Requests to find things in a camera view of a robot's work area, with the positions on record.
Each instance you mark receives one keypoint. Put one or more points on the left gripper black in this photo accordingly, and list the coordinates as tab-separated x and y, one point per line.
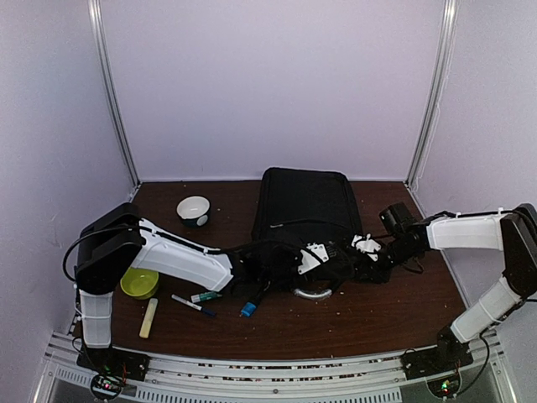
312	274

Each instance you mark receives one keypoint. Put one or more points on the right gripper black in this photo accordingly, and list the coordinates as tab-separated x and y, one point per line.
377	274

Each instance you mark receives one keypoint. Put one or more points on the black student bag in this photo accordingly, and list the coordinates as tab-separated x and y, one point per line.
307	206

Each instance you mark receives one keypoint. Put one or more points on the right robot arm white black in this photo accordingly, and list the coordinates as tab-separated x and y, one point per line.
512	232

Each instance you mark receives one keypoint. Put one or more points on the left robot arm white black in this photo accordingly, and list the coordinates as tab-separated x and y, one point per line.
121	240

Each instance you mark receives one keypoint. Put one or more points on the blue black highlighter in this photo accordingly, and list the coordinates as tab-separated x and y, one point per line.
251	305

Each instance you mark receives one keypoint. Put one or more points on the green white glue stick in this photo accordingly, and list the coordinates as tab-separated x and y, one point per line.
205	296

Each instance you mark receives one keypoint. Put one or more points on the white blue pen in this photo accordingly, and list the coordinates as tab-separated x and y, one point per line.
192	305

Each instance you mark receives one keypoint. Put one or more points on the white black ceramic bowl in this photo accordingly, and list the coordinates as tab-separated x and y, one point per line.
194	211

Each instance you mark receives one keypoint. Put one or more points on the green plastic bowl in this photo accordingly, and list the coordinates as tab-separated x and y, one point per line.
140	284

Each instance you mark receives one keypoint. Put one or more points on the yellow highlighter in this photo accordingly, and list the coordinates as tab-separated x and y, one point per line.
148	318

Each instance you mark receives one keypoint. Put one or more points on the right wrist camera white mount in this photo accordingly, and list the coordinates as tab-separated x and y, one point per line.
366	245

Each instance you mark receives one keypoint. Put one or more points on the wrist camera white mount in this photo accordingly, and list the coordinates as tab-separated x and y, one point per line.
317	257
366	245

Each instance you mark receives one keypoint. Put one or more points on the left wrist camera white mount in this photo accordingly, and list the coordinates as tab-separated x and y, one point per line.
317	257

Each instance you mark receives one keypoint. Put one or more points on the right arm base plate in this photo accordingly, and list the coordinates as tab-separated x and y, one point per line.
428	362

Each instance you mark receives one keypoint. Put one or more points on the right aluminium corner post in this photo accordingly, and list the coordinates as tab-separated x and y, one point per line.
438	81

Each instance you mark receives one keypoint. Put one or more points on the aluminium corner post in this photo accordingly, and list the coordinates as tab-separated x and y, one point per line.
438	81
98	30

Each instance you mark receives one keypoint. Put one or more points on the aluminium front rail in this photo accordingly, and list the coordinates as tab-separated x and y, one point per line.
377	377

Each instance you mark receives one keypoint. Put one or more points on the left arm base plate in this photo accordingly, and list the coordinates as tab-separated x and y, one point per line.
115	362

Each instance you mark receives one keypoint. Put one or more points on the left aluminium corner post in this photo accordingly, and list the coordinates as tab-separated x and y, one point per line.
98	30

